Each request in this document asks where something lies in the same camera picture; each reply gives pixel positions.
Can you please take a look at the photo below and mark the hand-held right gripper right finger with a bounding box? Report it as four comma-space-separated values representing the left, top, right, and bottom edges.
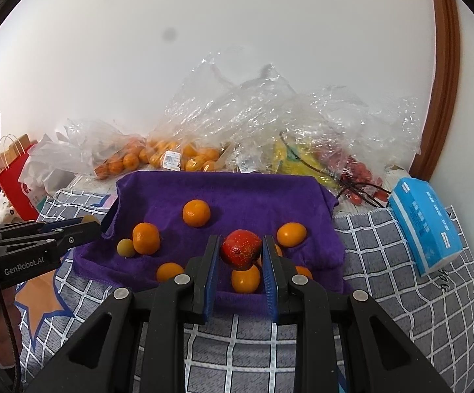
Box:
262, 235, 452, 393

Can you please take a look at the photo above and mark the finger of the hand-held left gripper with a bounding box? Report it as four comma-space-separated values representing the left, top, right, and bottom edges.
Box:
0, 215, 99, 235
0, 222, 102, 258

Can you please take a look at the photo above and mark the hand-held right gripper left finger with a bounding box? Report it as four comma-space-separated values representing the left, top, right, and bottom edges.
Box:
26, 235, 221, 393

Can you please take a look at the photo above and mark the large orange mandarin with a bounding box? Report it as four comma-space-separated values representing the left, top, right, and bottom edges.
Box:
277, 222, 307, 248

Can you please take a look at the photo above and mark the small green round fruit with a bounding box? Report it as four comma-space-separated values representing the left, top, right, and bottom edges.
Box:
117, 238, 135, 259

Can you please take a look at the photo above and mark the purple towel covered tray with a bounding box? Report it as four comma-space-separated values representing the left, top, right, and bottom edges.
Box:
71, 171, 346, 316

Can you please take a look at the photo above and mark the person's left hand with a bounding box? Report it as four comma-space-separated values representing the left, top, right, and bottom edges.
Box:
0, 284, 29, 371

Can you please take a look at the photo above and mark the white plastic bag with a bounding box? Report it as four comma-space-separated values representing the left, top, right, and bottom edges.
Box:
18, 133, 78, 197

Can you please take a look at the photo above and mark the white spotted bag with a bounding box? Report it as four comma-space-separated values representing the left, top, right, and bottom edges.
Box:
0, 190, 23, 226

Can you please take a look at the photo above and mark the red paper bag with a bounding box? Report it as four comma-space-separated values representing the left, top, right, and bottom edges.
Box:
0, 135, 41, 222

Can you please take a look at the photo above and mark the brown paper bag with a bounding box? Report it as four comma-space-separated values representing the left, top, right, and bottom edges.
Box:
0, 133, 39, 170

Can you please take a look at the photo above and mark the grey checked star blanket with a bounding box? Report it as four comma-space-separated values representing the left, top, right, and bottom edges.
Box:
16, 186, 474, 393

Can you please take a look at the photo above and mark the clear bag of yellow fruit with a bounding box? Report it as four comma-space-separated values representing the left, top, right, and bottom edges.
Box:
229, 69, 344, 195

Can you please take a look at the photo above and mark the clear bag of red tomatoes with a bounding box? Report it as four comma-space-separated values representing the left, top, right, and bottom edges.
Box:
306, 86, 422, 205

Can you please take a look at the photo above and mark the blue tissue pack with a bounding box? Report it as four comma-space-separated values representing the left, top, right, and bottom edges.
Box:
388, 177, 465, 277

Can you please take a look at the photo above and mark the thin black cable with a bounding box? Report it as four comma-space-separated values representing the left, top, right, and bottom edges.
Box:
335, 182, 391, 207

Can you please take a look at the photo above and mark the brown wooden door frame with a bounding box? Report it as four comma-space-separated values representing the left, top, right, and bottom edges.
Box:
409, 0, 461, 181

